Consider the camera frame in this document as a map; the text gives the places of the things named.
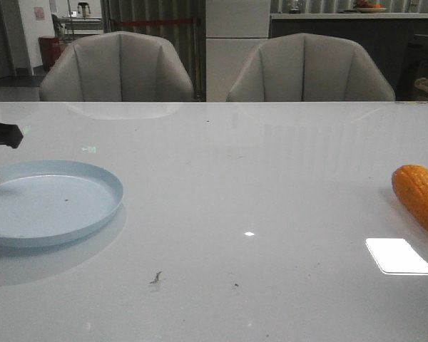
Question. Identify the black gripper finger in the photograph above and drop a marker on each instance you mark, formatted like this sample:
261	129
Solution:
10	135

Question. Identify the light blue round plate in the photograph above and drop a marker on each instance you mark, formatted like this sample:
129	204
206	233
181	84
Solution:
49	202

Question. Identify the orange toy corn cob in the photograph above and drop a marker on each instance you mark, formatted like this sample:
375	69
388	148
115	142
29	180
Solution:
410	185

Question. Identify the red bin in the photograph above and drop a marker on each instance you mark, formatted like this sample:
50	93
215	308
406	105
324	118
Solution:
50	50

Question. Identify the left grey upholstered chair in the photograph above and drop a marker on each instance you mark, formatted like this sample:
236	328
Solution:
118	67

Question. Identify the grey upholstered chair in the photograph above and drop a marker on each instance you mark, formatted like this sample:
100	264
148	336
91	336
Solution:
305	67
118	67

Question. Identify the background table with jug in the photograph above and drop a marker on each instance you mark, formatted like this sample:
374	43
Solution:
76	18

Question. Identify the red barrier belt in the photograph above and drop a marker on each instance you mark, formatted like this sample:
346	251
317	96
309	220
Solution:
160	22

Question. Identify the white refrigerator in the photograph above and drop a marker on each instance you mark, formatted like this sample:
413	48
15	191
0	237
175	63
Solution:
233	28

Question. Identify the right grey upholstered chair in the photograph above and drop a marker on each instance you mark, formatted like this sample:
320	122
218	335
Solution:
305	67

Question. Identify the fruit bowl on counter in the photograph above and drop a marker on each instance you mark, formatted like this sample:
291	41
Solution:
367	7

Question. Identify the dark grey counter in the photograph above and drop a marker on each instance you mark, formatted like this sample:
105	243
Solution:
384	36

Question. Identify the dark wooden chair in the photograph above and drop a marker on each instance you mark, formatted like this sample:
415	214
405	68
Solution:
415	65

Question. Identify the pink wall notice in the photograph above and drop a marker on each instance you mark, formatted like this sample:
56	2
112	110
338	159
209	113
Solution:
39	13

